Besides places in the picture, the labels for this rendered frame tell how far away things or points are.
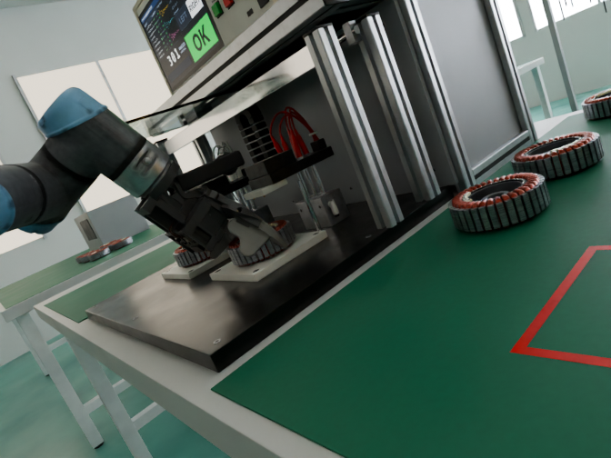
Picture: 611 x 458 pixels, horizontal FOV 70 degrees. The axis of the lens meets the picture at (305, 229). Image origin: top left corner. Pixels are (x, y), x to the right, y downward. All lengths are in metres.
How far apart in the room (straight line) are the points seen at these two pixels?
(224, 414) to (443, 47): 0.64
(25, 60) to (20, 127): 0.73
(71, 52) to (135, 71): 0.70
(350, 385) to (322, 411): 0.03
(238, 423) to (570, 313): 0.26
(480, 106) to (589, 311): 0.55
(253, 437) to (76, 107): 0.44
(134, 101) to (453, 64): 5.27
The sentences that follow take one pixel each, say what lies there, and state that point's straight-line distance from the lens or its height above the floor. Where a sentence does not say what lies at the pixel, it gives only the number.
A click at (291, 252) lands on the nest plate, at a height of 0.78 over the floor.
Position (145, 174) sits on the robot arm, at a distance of 0.62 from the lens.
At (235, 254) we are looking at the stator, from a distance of 0.69.
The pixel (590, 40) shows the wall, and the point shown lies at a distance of 7.07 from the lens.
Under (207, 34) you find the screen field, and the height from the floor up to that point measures 1.16.
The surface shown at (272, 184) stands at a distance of 0.71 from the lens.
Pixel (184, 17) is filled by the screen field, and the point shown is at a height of 1.22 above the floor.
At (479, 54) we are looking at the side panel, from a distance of 0.89.
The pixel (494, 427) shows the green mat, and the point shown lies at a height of 0.75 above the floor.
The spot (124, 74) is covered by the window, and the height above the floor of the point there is 2.39.
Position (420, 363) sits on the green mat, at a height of 0.75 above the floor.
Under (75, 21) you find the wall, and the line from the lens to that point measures 6.09.
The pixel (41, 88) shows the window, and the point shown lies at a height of 2.44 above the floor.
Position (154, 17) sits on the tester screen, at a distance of 1.05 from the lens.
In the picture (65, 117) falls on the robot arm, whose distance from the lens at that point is 0.62.
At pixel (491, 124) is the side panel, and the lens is 0.87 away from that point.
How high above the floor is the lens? 0.94
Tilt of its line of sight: 11 degrees down
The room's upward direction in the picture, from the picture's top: 23 degrees counter-clockwise
